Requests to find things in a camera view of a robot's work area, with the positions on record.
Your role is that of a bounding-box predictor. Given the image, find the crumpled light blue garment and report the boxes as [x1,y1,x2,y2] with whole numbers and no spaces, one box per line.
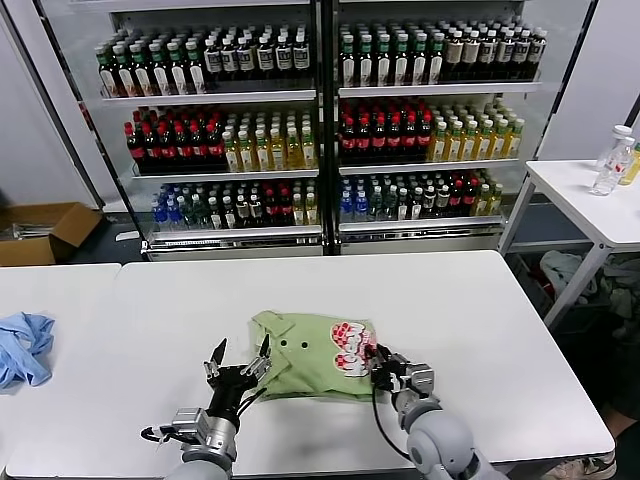
[0,312,56,390]

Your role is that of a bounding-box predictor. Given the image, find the glass beverage display cabinet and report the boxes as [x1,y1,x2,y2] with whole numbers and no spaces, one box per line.
[32,0,600,265]

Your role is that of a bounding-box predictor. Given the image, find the green cap white label bottle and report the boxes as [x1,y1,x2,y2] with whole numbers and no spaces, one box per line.
[97,50,119,100]
[375,36,394,87]
[411,34,429,86]
[339,39,358,88]
[185,43,207,95]
[113,48,135,99]
[167,44,189,96]
[357,37,375,88]
[428,34,446,85]
[130,47,153,98]
[393,35,412,87]
[148,45,171,97]

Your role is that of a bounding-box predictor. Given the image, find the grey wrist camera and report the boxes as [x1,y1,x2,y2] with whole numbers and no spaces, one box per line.
[407,363,437,397]
[172,407,209,441]

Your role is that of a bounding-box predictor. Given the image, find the clear bottle white cap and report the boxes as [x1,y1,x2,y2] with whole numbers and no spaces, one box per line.
[594,124,634,172]

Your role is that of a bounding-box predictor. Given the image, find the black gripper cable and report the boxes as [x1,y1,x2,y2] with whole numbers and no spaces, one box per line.
[370,377,416,459]
[234,384,269,416]

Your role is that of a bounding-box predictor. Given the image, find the grey green cloth pile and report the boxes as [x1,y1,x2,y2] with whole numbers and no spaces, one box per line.
[601,256,640,320]

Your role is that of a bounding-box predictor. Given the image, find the light green polo shirt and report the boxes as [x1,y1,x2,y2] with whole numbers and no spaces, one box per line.
[249,309,384,401]

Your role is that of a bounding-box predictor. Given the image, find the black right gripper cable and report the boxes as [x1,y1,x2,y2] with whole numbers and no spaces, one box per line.
[370,377,416,459]

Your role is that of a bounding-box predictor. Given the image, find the dark bottle blue white label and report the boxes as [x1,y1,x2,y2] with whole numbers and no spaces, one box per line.
[236,37,255,83]
[204,39,223,85]
[529,29,548,80]
[292,34,312,82]
[256,36,275,83]
[513,30,532,80]
[221,38,238,84]
[496,31,515,81]
[479,31,498,81]
[275,35,294,82]

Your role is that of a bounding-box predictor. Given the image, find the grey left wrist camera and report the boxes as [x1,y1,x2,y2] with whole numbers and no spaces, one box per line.
[172,407,209,441]

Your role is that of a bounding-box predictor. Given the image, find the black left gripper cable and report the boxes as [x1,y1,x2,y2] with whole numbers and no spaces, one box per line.
[234,384,269,416]

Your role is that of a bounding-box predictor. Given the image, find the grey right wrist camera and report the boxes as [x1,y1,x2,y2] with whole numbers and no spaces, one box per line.
[407,363,437,397]

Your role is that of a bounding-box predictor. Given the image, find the pale cloth pile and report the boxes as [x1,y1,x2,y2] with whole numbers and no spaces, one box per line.
[538,249,600,302]

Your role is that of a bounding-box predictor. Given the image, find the white side table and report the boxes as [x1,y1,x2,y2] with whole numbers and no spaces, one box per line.
[498,159,640,329]

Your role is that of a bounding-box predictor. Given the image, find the open cardboard box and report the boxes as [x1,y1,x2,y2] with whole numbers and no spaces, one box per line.
[0,201,105,267]

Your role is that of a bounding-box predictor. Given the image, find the silver metal bars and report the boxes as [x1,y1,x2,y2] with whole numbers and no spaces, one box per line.
[9,223,54,240]

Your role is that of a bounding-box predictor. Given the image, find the dark bottle beige label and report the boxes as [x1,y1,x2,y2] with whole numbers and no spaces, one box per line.
[445,33,464,82]
[462,32,481,82]

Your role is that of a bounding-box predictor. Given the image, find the white green sneaker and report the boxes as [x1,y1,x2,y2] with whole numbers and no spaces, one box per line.
[547,449,617,480]

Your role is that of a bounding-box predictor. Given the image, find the clear bottle red label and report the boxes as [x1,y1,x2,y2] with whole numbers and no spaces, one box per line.
[591,136,636,197]

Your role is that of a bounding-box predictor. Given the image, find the black left camera cable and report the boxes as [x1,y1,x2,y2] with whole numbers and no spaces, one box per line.
[139,424,176,446]

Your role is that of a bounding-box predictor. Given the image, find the yellow tea bottle green label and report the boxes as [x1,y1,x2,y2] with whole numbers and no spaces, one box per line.
[223,131,240,174]
[461,121,478,162]
[301,127,319,170]
[476,120,493,162]
[491,119,508,161]
[254,130,271,173]
[238,130,256,173]
[446,122,463,163]
[269,129,286,172]
[430,123,448,163]
[506,118,525,160]
[285,128,303,171]

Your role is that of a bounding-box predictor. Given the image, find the person leg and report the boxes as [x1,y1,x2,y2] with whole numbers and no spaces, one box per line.
[599,379,640,441]

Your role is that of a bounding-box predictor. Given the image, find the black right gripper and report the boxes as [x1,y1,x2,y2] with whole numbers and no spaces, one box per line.
[363,343,412,397]

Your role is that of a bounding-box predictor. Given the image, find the yellow drink bottle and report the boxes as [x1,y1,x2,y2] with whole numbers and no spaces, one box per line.
[617,142,640,188]

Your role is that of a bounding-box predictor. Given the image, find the red item under table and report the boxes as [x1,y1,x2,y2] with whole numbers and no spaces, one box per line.
[528,258,552,302]

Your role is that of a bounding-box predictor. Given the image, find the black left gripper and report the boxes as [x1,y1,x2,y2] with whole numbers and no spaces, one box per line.
[202,333,274,419]

